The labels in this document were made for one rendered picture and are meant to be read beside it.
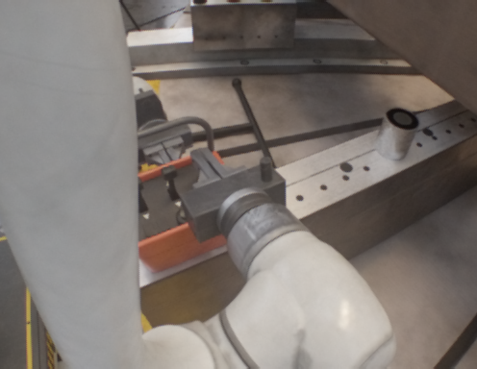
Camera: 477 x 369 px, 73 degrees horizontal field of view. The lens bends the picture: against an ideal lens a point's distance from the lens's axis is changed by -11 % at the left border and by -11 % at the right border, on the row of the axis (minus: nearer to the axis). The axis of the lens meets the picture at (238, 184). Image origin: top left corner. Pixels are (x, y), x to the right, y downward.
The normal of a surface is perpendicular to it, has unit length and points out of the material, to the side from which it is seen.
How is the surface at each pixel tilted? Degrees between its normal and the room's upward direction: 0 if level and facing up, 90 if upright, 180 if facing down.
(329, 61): 0
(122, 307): 92
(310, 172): 0
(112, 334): 85
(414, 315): 0
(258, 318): 29
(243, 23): 90
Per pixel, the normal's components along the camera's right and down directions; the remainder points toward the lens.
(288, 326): -0.51, -0.36
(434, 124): 0.00, -0.65
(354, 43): 0.07, 0.52
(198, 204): -0.10, -0.78
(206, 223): 0.44, 0.52
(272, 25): 0.07, 0.77
